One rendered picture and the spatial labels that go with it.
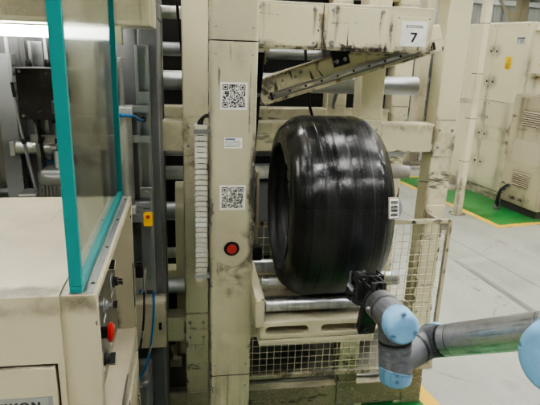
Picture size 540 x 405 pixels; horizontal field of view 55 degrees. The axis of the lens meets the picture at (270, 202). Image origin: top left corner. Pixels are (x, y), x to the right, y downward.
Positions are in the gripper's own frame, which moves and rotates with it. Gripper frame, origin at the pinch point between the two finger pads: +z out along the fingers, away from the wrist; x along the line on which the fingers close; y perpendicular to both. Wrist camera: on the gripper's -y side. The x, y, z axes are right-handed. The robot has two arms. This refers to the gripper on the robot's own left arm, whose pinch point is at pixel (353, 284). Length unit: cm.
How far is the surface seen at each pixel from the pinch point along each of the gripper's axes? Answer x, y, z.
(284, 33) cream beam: 15, 72, 34
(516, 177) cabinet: -307, -18, 377
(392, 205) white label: -9.0, 23.3, -3.3
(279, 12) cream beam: 17, 79, 33
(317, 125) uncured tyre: 9.2, 44.0, 10.7
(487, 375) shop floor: -111, -89, 101
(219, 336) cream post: 36.3, -22.0, 19.4
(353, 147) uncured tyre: 0.7, 38.5, 3.0
